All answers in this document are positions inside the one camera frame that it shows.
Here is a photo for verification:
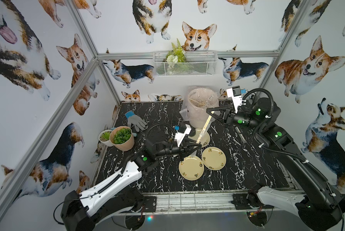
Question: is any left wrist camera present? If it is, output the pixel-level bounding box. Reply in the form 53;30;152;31
174;124;192;147

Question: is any white pot green plant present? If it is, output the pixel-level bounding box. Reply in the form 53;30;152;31
98;130;113;147

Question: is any clear plastic bin liner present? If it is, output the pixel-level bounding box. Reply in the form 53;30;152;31
179;86;217;121

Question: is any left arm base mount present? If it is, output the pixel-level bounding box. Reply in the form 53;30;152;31
128;196;157;213

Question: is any white wire wall basket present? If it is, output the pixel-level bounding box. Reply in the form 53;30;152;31
153;51;218;77

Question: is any cream plate back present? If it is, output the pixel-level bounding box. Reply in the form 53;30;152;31
189;129;211;148

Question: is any cream plate front left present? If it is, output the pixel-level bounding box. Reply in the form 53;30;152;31
178;156;204;181

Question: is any aluminium front rail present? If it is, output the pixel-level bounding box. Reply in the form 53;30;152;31
74;190;312;217

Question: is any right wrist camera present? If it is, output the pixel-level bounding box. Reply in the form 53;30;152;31
226;86;247;114

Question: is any grey blue work glove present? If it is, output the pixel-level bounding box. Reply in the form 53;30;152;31
125;111;147;132

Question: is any artificial fern with flower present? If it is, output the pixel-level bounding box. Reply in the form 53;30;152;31
165;39;187;73

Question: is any brown pot green plant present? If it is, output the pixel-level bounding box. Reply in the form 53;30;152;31
110;126;135;152

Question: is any cream plate front right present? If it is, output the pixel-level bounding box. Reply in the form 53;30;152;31
201;147;226;170

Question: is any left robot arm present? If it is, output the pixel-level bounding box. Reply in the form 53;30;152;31
58;123;201;231

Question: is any pink trash bin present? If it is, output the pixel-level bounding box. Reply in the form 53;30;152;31
186;88;219;129

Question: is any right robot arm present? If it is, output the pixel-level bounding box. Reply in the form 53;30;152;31
206;86;345;231

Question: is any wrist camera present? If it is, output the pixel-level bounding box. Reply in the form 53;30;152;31
226;86;247;114
174;124;192;147

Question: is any cream plate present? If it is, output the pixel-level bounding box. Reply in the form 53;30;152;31
189;129;211;148
178;156;204;181
201;147;226;170

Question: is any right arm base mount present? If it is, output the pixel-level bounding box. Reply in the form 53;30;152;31
231;193;274;210

